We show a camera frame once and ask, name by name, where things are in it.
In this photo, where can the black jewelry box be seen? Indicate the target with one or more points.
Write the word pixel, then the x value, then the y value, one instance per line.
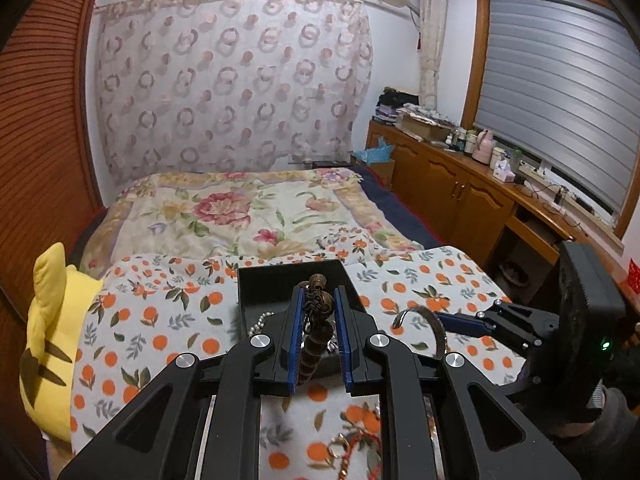
pixel 276 300

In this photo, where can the silver bangle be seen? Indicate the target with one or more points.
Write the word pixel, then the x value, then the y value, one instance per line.
pixel 432 321

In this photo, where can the grey window blind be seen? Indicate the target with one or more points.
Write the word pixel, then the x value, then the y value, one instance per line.
pixel 561 82

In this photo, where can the person's right hand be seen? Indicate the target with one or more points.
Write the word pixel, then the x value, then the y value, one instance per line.
pixel 612 423

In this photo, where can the wooden sideboard cabinet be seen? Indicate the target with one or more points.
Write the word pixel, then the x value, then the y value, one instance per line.
pixel 511 232

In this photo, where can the pink kettle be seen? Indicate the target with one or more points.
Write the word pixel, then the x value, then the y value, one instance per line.
pixel 483 148

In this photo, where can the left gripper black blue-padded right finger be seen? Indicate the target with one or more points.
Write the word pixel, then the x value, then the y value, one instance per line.
pixel 441 419

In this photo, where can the yellow plush toy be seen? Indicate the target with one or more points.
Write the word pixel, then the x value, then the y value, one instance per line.
pixel 62 297

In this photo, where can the pile of clothes and papers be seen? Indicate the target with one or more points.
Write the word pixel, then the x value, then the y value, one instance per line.
pixel 402 110

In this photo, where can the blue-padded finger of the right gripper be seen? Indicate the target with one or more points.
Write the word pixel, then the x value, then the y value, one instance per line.
pixel 465 325

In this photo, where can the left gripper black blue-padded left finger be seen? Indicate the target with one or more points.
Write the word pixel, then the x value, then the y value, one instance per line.
pixel 199 419

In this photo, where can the cream window curtain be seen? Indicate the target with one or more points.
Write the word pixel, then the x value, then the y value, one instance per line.
pixel 433 15

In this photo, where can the circle-pattern sheer curtain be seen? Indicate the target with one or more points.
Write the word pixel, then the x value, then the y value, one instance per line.
pixel 229 85

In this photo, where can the blue plastic bag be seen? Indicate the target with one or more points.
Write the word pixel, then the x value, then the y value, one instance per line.
pixel 379 154

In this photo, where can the floral quilt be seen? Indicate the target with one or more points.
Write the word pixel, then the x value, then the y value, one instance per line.
pixel 250 214

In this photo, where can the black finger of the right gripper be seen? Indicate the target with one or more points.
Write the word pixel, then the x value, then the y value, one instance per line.
pixel 518 327

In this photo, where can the wooden slatted wardrobe door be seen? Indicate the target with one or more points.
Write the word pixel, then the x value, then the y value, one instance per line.
pixel 48 187

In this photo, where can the navy bed sheet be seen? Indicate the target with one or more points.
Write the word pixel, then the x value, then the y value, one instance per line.
pixel 402 218

